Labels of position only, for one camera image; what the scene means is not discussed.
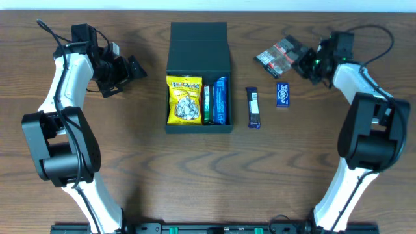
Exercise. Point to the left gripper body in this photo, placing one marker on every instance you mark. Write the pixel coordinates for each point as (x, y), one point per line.
(120, 73)

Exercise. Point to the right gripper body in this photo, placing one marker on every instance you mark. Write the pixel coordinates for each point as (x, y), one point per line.
(309, 67)

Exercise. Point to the clear trail mix packet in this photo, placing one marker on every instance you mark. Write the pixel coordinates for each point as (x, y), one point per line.
(280, 57)

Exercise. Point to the blue Eclipse gum pack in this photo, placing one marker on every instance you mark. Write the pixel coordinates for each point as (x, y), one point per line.
(282, 95)

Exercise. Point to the yellow nut snack bag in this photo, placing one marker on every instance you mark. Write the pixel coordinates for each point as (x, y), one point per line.
(184, 100)

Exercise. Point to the black gift box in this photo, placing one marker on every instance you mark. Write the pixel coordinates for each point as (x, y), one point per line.
(201, 50)

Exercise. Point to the green snack bar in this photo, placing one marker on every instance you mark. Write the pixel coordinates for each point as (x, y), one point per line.
(207, 105)

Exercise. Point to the dark blue chocolate bar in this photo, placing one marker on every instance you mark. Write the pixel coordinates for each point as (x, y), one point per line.
(253, 106)

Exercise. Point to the blue snack bar wrapper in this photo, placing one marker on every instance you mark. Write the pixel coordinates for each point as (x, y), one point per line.
(220, 101)

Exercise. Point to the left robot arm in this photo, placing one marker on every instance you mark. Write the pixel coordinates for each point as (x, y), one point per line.
(63, 147)

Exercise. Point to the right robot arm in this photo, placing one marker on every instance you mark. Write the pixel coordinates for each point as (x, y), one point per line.
(371, 140)

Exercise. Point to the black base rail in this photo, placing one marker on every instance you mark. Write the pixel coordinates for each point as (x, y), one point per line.
(285, 227)

